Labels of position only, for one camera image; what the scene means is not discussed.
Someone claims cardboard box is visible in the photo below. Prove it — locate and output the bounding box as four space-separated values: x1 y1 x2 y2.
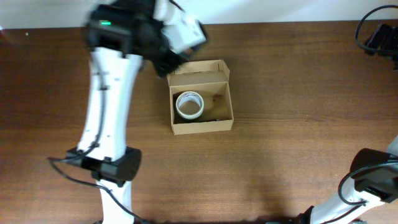
167 60 234 135

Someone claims white masking tape roll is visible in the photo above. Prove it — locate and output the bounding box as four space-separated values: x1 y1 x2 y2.
175 90 205 120

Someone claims black slim pen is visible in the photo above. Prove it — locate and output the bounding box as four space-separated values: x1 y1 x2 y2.
203 119 223 122

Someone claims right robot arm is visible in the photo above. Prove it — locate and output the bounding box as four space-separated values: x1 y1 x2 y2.
291 139 397 224

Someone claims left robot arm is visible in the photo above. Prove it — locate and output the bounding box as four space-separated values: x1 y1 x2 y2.
63 1 208 223

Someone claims right black cable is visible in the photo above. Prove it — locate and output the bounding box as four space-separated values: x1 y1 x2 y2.
338 4 398 224

